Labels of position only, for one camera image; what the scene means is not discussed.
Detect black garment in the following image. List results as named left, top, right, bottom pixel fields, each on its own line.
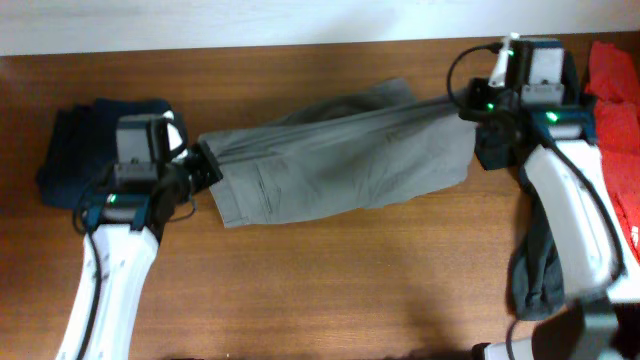
left=472, top=47, right=599, bottom=322

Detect red garment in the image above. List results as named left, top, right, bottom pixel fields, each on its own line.
left=586, top=42, right=639, bottom=258

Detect folded navy blue garment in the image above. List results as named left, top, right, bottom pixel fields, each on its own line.
left=36, top=98, right=172, bottom=209

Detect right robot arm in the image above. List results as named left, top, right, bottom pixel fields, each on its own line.
left=458, top=34, right=639, bottom=359

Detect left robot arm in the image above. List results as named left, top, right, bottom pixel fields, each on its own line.
left=56, top=111, right=223, bottom=360

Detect grey shorts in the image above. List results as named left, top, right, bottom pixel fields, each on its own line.
left=200, top=78, right=476, bottom=228

